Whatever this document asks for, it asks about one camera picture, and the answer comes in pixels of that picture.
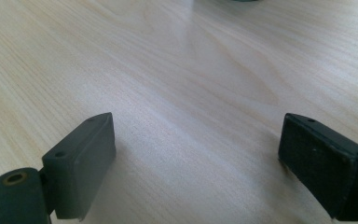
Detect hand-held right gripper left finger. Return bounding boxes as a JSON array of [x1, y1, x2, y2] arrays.
[[41, 112, 117, 222]]

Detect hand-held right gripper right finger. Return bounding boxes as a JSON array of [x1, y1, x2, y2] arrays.
[[277, 112, 358, 222]]

